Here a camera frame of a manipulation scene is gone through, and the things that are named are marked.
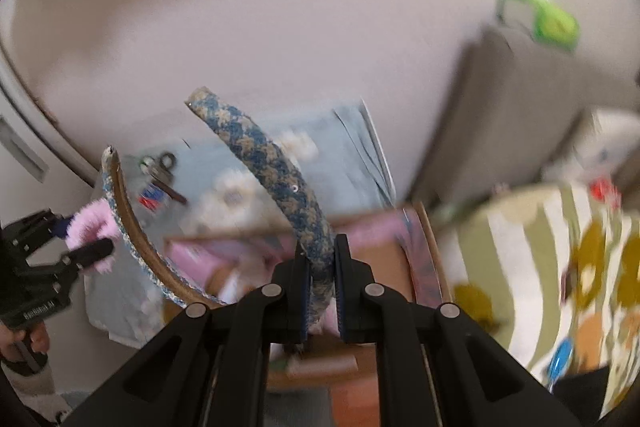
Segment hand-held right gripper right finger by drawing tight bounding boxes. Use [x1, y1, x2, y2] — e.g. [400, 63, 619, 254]
[334, 234, 581, 427]

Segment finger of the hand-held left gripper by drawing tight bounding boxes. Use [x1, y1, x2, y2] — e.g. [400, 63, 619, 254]
[59, 238, 115, 281]
[47, 211, 76, 241]

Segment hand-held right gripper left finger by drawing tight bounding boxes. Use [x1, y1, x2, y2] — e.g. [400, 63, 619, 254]
[65, 239, 311, 427]

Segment pink fluffy scrunchie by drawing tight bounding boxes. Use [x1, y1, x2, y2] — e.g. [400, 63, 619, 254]
[66, 200, 124, 276]

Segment cardboard box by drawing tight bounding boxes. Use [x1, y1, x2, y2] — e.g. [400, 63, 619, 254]
[165, 202, 451, 394]

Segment blue woven headband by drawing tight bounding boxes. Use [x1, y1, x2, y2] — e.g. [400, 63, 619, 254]
[101, 88, 337, 336]

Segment person's left forearm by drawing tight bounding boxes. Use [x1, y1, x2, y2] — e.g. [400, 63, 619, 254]
[0, 361, 72, 424]

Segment person's left hand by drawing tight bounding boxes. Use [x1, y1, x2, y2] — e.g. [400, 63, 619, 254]
[0, 322, 51, 376]

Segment red and blue packet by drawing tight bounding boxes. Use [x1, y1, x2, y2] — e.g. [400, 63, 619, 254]
[137, 187, 166, 213]

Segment scissors with red tag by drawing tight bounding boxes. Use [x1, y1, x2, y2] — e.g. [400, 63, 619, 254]
[139, 151, 189, 206]

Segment blue floral cloth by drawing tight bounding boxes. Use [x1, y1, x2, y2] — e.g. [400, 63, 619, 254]
[84, 103, 397, 349]

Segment colourful printed blanket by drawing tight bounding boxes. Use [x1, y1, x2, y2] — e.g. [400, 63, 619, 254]
[439, 183, 640, 414]

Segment small red item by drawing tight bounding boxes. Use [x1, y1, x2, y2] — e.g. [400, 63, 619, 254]
[589, 179, 622, 208]

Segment white appliance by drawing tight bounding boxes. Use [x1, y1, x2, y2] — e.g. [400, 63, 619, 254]
[569, 109, 640, 188]

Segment green plastic item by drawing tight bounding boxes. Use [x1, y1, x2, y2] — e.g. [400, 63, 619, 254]
[496, 0, 581, 53]

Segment white door with recessed handle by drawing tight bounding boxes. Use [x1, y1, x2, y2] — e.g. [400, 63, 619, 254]
[0, 39, 97, 188]

